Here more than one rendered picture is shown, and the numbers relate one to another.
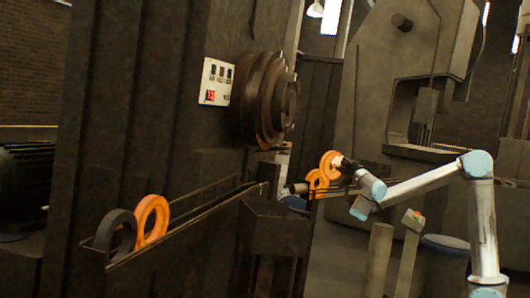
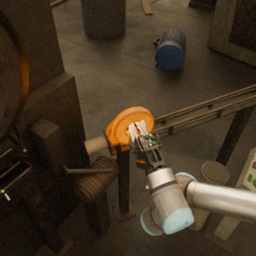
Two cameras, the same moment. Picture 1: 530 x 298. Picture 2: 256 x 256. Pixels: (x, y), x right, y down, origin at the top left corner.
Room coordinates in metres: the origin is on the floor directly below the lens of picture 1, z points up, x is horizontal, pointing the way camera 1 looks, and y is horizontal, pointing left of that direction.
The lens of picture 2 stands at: (2.17, -0.51, 1.42)
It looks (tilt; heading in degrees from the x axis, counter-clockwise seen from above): 45 degrees down; 16
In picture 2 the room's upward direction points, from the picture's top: straight up
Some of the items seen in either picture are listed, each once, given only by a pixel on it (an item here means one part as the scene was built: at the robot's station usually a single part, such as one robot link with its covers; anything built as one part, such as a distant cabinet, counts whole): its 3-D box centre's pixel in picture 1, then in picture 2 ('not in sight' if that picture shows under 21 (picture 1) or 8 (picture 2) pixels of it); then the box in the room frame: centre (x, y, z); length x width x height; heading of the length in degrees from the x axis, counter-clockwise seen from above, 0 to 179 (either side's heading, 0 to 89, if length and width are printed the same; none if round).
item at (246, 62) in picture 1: (251, 97); not in sight; (2.49, 0.11, 1.12); 0.47 x 0.10 x 0.47; 162
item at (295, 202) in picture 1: (288, 207); (171, 48); (4.73, -0.28, 0.17); 0.57 x 0.31 x 0.34; 2
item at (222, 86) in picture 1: (218, 83); not in sight; (2.18, 0.24, 1.15); 0.26 x 0.02 x 0.18; 162
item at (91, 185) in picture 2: (286, 262); (100, 199); (2.74, -0.20, 0.27); 0.22 x 0.13 x 0.53; 162
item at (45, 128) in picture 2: (267, 184); (49, 147); (2.70, -0.03, 0.68); 0.11 x 0.08 x 0.24; 72
